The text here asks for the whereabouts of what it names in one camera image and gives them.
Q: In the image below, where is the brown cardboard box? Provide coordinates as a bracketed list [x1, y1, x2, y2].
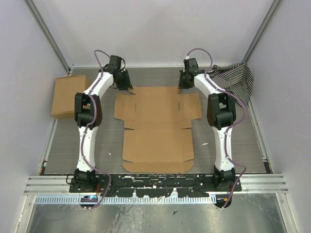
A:
[51, 75, 91, 119]
[114, 86, 202, 173]

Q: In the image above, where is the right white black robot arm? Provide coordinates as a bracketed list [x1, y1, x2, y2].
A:
[178, 70, 236, 192]

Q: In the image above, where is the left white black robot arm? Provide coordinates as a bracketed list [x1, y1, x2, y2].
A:
[70, 65, 133, 193]

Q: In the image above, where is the black white striped cloth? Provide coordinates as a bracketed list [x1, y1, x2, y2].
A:
[208, 62, 254, 105]

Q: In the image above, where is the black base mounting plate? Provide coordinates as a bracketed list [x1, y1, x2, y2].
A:
[66, 173, 242, 198]

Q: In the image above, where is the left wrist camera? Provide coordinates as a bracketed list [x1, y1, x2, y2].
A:
[106, 55, 125, 72]

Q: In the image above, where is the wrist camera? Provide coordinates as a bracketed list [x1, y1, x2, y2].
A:
[106, 55, 125, 72]
[183, 56, 199, 72]

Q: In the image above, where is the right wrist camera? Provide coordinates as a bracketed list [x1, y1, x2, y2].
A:
[183, 56, 199, 72]

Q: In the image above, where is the left aluminium corner post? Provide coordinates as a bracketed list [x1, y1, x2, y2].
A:
[24, 0, 72, 75]

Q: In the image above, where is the aluminium corner post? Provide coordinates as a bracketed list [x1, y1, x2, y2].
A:
[24, 0, 72, 75]
[242, 0, 283, 63]

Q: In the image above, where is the right aluminium corner post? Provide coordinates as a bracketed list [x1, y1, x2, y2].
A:
[242, 0, 283, 63]

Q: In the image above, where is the aluminium front rail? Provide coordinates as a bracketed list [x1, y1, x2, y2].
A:
[24, 174, 288, 197]

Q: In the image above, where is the white slotted cable duct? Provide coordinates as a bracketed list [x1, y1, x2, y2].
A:
[34, 195, 216, 205]

